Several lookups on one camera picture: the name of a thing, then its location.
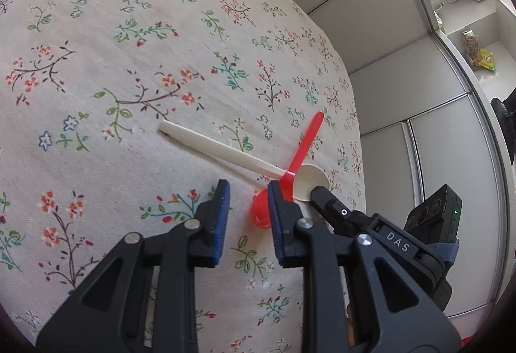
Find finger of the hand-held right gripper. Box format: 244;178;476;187
310;186;376;237

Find white kitchen cabinet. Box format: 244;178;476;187
230;0;509;317

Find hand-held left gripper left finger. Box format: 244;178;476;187
36;179;231;353

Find yellow snack packet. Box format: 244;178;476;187
461;30;499;73

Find red plastic spoon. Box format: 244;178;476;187
251;111;325;229

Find white plastic spoon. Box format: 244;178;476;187
157;120;332;204

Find floral tablecloth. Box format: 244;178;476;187
0;0;365;353

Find black object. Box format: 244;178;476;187
491;89;516;168

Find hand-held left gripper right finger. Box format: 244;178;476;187
267;180;460;353

